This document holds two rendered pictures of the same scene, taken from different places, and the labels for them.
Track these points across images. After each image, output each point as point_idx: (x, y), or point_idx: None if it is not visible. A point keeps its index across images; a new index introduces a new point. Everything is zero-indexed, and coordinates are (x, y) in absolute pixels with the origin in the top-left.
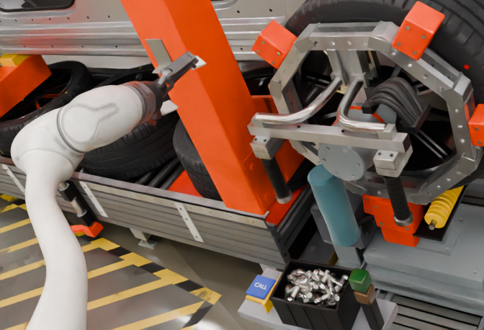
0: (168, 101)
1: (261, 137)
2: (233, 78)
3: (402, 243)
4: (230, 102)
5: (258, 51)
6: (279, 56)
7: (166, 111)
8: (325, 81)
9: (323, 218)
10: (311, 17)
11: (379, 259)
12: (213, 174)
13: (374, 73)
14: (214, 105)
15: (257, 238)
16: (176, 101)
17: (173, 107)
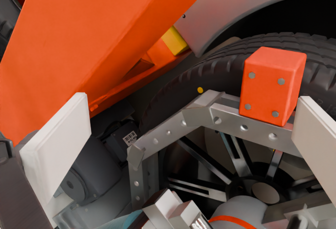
0: (80, 108)
1: None
2: (156, 35)
3: None
4: (121, 60)
5: (254, 77)
6: (270, 116)
7: (56, 183)
8: (233, 138)
9: (72, 173)
10: None
11: (84, 224)
12: (1, 82)
13: (295, 196)
14: (106, 60)
15: None
16: None
17: (80, 143)
